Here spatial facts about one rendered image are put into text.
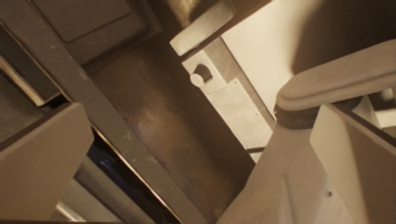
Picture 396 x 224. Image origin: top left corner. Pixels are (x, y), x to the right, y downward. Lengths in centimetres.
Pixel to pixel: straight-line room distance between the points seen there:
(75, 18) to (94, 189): 48
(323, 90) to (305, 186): 15
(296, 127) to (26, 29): 50
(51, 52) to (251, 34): 41
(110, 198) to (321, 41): 68
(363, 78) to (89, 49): 62
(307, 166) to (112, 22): 65
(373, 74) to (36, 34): 54
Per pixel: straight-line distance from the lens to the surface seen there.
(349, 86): 35
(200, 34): 52
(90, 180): 68
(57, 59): 49
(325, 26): 47
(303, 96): 36
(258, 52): 51
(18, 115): 64
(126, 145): 52
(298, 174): 31
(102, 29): 71
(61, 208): 58
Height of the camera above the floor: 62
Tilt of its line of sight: 39 degrees down
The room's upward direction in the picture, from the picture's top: 143 degrees counter-clockwise
